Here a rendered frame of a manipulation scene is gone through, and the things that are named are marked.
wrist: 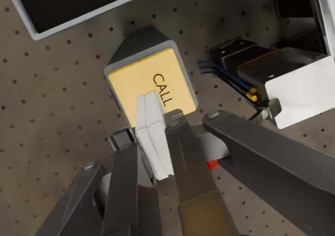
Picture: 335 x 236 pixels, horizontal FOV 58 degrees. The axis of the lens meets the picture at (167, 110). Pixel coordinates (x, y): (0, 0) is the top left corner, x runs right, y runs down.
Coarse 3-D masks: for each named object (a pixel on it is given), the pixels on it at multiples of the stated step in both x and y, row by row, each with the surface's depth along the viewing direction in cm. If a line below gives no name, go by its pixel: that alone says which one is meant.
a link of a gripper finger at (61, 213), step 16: (96, 160) 14; (80, 176) 14; (96, 176) 13; (64, 192) 13; (80, 192) 12; (64, 208) 11; (80, 208) 11; (96, 208) 14; (48, 224) 11; (64, 224) 10; (80, 224) 11; (96, 224) 12
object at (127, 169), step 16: (128, 128) 14; (112, 144) 14; (128, 144) 14; (128, 160) 13; (112, 176) 12; (128, 176) 12; (144, 176) 13; (112, 192) 11; (128, 192) 11; (144, 192) 12; (112, 208) 10; (128, 208) 10; (144, 208) 10; (112, 224) 9; (128, 224) 9; (144, 224) 10; (160, 224) 12
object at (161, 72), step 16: (144, 64) 25; (160, 64) 25; (176, 64) 26; (112, 80) 25; (128, 80) 26; (144, 80) 26; (160, 80) 26; (176, 80) 26; (128, 96) 26; (160, 96) 26; (176, 96) 26; (128, 112) 26
